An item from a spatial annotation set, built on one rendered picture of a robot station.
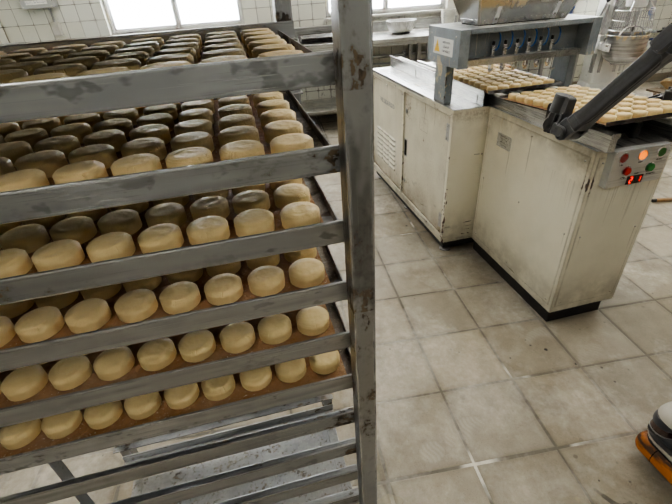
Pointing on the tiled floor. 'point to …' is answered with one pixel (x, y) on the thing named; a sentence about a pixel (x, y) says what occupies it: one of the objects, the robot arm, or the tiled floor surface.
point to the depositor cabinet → (429, 153)
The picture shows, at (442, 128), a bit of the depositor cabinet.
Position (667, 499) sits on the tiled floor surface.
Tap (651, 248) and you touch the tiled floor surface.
